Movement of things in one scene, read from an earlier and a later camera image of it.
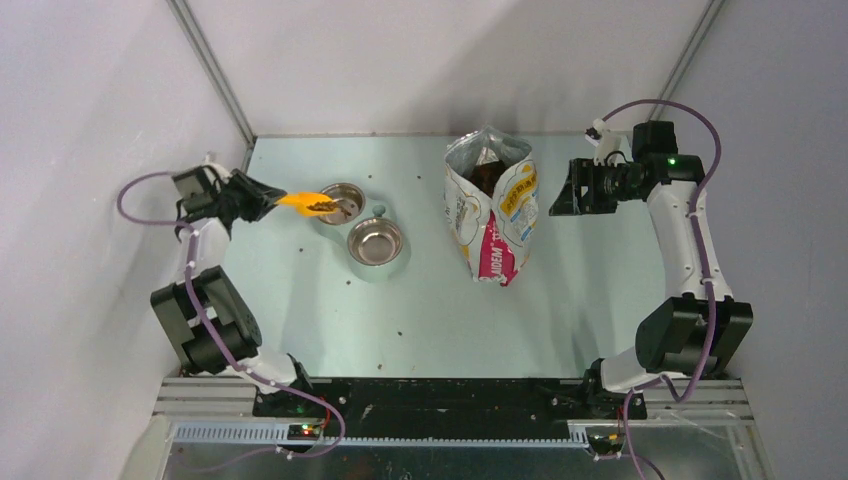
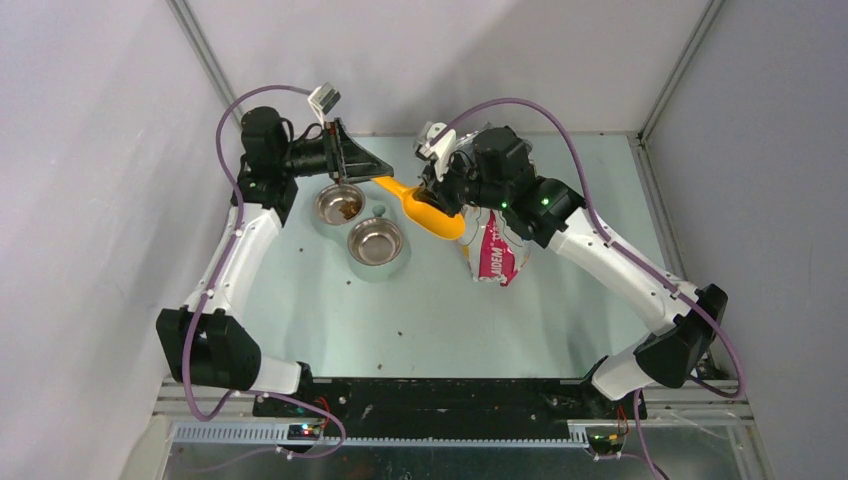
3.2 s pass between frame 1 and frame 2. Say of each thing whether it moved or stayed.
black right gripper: moved
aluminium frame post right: stayed
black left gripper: moved
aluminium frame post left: stayed
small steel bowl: stayed
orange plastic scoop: moved
